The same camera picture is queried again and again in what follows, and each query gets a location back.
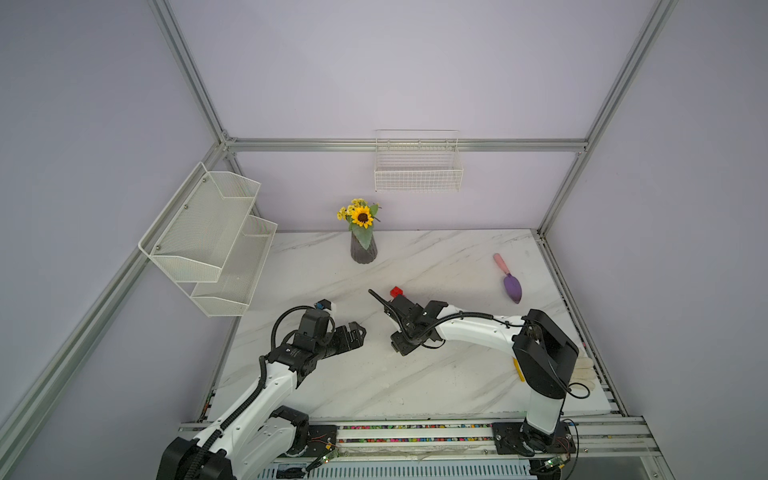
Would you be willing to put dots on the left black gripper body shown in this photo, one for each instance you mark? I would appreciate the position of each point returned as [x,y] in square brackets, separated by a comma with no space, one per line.
[320,347]

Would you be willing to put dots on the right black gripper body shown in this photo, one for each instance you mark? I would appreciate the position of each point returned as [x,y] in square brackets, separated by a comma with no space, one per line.
[408,332]

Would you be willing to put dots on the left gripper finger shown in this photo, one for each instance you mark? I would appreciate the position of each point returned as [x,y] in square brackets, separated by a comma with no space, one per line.
[354,335]
[342,343]

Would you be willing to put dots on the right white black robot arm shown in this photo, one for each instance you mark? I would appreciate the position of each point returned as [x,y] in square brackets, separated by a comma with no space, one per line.
[543,353]

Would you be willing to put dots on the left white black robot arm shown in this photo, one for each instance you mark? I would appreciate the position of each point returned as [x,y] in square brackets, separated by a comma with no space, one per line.
[258,428]

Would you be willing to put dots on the sunflower in grey vase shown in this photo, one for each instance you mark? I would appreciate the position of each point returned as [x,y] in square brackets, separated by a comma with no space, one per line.
[360,217]

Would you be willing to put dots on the white mesh two-tier shelf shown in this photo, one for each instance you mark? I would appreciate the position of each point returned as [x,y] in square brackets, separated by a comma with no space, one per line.
[210,243]

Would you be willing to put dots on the white work glove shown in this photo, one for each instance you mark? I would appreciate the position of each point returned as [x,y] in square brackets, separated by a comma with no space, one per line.
[584,373]

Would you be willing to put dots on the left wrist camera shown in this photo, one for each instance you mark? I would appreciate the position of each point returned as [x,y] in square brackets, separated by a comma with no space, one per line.
[324,304]

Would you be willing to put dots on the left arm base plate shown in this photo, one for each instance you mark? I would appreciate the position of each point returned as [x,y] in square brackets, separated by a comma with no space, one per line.
[314,441]

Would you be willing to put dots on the purple trowel pink handle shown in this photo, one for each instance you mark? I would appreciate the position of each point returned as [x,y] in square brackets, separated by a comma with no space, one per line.
[511,284]

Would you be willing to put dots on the yellow handled brush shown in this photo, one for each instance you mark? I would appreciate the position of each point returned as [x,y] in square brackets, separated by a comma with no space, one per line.
[519,370]

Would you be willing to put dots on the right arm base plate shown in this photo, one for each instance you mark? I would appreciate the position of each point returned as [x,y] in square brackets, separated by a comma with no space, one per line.
[519,438]

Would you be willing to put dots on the white wire wall basket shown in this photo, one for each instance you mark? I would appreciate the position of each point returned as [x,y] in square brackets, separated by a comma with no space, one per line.
[418,161]

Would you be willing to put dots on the aluminium frame rail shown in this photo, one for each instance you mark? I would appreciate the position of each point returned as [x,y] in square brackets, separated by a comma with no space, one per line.
[599,436]

